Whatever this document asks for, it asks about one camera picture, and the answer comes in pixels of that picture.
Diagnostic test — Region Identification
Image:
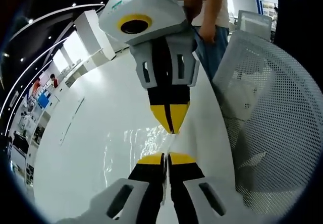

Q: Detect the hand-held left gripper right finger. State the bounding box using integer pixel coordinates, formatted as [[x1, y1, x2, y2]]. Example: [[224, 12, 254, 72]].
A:
[[168, 152, 260, 224]]

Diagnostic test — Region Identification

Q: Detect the narrow white pillar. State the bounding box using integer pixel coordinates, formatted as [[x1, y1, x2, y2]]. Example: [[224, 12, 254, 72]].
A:
[[74, 9, 117, 61]]

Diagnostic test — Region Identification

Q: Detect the clear food packaging bag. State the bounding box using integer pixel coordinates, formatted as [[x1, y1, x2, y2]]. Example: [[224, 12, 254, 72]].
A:
[[102, 125, 183, 207]]

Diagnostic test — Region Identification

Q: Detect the blue framed wall board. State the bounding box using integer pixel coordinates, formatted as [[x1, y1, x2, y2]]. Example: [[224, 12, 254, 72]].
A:
[[254, 0, 279, 16]]

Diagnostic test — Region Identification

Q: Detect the blue box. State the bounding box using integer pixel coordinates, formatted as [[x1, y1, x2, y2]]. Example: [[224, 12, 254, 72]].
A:
[[37, 92, 50, 109]]

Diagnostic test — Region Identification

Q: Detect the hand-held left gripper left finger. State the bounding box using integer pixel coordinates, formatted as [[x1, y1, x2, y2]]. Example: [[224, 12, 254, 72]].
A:
[[57, 152, 168, 224]]

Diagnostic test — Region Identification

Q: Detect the person's right hand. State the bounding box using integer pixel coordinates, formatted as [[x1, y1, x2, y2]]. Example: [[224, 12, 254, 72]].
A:
[[184, 0, 204, 25]]

